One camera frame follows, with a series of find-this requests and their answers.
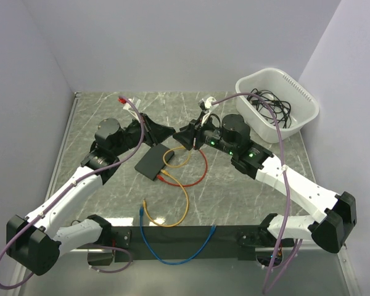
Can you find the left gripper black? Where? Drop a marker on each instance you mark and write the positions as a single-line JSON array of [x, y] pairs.
[[155, 133]]

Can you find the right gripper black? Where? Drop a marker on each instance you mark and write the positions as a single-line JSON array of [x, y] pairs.
[[186, 137]]

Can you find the black network switch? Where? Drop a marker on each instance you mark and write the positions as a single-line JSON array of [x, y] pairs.
[[152, 162]]

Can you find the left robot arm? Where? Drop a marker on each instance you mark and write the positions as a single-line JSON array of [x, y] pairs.
[[39, 240]]

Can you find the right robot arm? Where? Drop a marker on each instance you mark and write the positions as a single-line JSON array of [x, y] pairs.
[[330, 216]]

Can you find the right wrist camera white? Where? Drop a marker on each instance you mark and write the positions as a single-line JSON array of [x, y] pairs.
[[207, 107]]

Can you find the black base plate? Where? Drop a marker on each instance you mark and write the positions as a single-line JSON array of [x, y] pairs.
[[182, 242]]

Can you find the aluminium rail frame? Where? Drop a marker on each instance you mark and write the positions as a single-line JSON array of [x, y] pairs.
[[19, 270]]

